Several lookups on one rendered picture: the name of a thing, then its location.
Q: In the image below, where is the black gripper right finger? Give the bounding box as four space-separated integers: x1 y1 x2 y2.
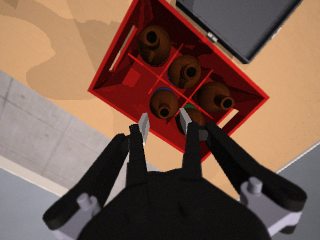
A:
177 108 307 236

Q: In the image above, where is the dark grey tray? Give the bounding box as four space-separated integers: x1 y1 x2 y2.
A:
177 0 303 64

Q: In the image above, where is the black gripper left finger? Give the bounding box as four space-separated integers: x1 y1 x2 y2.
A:
42 113 151 240

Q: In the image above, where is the red bottle crate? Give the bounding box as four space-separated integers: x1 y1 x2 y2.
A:
106 2 270 154

